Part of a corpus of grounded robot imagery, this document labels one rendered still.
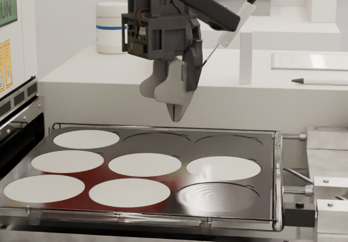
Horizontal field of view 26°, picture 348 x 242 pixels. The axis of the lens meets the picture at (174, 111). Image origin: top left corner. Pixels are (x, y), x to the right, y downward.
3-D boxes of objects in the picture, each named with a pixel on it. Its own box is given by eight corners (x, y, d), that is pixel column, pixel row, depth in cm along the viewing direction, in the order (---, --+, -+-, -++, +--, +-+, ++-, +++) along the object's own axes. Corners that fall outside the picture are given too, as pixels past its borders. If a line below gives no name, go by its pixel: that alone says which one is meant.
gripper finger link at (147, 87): (134, 121, 105) (134, 55, 102) (170, 115, 108) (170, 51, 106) (147, 126, 102) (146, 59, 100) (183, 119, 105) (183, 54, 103)
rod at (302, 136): (277, 141, 118) (277, 132, 118) (277, 138, 119) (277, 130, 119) (307, 142, 117) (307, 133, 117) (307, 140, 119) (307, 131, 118)
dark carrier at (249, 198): (-25, 209, 89) (-25, 203, 89) (57, 129, 122) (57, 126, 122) (270, 224, 85) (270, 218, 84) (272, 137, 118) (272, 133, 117)
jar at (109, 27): (92, 54, 148) (91, 5, 146) (101, 48, 155) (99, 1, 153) (128, 55, 147) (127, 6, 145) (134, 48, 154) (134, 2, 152)
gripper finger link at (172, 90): (146, 126, 102) (146, 59, 100) (183, 119, 105) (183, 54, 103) (159, 131, 100) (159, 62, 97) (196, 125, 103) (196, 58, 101)
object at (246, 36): (215, 84, 122) (217, 1, 119) (217, 79, 126) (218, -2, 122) (253, 85, 121) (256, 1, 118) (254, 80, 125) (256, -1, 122)
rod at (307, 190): (277, 196, 95) (278, 186, 94) (277, 193, 96) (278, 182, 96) (315, 198, 94) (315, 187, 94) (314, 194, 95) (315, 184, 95)
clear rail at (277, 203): (271, 233, 83) (271, 222, 83) (273, 137, 119) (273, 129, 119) (284, 235, 83) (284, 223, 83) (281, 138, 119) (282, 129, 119)
